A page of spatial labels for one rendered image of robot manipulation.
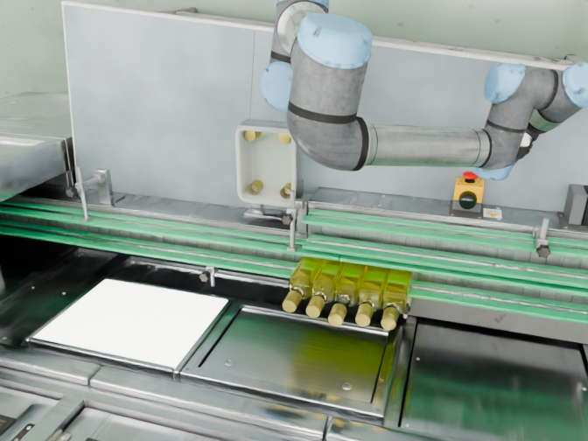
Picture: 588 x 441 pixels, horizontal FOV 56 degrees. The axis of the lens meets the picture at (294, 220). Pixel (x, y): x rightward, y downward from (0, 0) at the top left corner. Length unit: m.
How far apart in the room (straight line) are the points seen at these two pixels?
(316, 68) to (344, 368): 0.73
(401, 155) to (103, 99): 1.10
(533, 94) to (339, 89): 0.40
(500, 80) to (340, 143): 0.34
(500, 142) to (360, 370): 0.60
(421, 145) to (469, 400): 0.62
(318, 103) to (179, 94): 0.87
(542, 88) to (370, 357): 0.70
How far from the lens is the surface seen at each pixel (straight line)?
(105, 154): 1.89
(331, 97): 0.88
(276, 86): 1.31
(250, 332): 1.45
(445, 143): 1.05
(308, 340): 1.42
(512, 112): 1.12
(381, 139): 0.97
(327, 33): 0.87
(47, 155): 1.91
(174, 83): 1.70
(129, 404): 1.32
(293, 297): 1.32
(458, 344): 1.53
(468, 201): 1.46
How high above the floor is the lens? 2.22
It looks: 61 degrees down
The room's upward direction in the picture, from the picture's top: 143 degrees counter-clockwise
